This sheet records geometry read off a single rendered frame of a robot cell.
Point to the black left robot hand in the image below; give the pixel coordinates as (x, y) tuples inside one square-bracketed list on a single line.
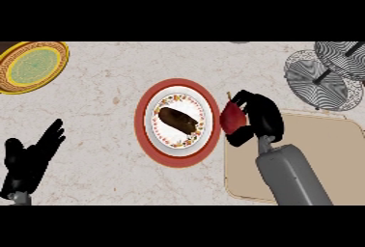
[(28, 160)]

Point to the white floral plate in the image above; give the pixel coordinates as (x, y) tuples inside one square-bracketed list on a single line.
[(161, 141)]

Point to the yellow green patterned plate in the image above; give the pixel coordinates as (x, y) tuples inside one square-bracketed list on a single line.
[(32, 66)]

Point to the dark brown eggplant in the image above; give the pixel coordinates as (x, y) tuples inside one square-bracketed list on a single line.
[(178, 120)]

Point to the red pear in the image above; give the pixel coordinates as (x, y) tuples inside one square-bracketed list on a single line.
[(232, 118)]

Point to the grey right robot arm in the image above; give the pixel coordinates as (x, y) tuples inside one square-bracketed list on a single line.
[(289, 175)]

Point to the red round placemat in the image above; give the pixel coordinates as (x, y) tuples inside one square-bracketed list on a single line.
[(142, 128)]

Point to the beige tray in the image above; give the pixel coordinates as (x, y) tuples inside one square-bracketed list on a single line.
[(328, 154)]

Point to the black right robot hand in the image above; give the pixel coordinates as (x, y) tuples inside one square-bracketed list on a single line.
[(263, 115)]

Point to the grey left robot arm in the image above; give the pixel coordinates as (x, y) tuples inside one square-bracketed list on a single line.
[(20, 198)]

